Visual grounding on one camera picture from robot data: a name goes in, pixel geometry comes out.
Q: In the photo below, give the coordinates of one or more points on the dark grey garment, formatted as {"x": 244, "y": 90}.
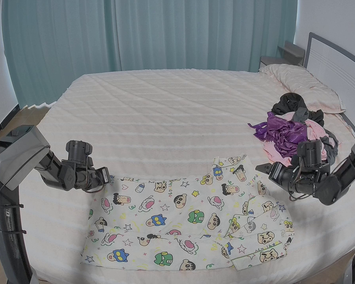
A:
{"x": 332, "y": 149}

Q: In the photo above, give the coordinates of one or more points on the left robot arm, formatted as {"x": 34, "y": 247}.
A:
{"x": 20, "y": 155}

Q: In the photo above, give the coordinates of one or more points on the white printed pyjama top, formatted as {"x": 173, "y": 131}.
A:
{"x": 180, "y": 217}

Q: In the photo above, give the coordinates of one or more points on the pink garment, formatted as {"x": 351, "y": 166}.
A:
{"x": 315, "y": 132}

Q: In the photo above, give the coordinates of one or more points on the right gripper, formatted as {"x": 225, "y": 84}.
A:
{"x": 285, "y": 177}

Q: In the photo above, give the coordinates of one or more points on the cream pillow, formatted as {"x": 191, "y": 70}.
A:
{"x": 304, "y": 84}

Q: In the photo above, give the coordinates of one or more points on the grey bedside table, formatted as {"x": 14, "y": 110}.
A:
{"x": 287, "y": 55}

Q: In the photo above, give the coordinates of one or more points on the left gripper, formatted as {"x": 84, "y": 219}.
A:
{"x": 99, "y": 177}

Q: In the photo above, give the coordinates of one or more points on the purple satin garment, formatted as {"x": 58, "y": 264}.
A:
{"x": 284, "y": 135}

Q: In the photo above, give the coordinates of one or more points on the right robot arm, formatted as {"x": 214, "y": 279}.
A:
{"x": 331, "y": 185}

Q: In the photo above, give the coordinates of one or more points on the blue-green curtain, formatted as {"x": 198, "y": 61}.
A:
{"x": 59, "y": 40}
{"x": 201, "y": 22}

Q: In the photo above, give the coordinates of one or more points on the black garment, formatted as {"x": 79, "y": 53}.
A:
{"x": 288, "y": 102}

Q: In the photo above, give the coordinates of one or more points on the bed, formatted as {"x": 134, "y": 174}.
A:
{"x": 151, "y": 114}

